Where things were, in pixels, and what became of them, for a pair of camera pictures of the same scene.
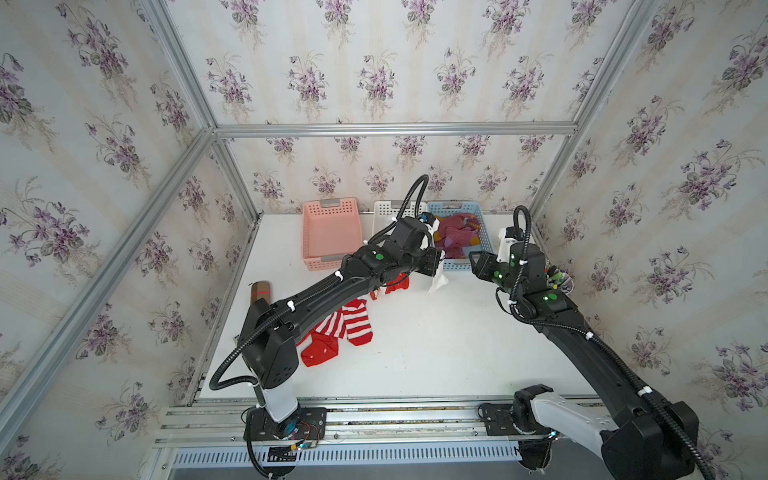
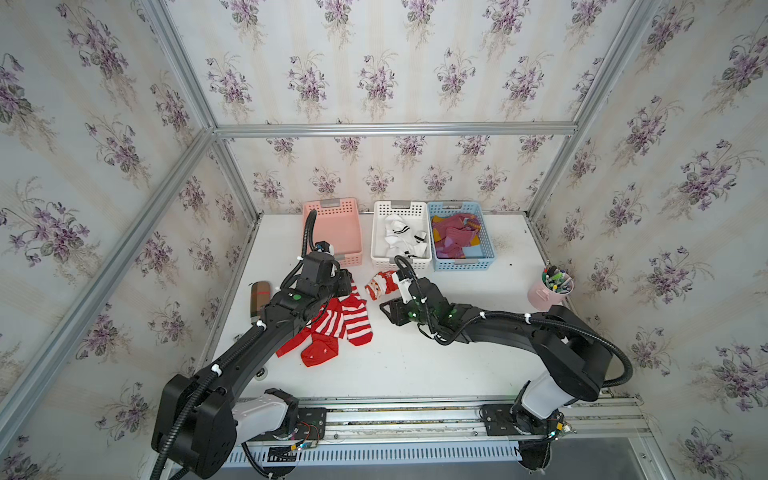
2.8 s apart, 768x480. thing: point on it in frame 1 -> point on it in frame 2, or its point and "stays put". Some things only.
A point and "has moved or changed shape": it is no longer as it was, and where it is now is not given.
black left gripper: [433, 259] -> [343, 277]
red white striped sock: [352, 319] stays put
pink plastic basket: [331, 229] stays put
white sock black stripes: [439, 280] has moved or changed shape
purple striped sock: [456, 233] stays put
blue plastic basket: [463, 207] stays put
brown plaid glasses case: [260, 290] stays put
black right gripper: [485, 265] -> [396, 310]
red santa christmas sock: [401, 282] stays put
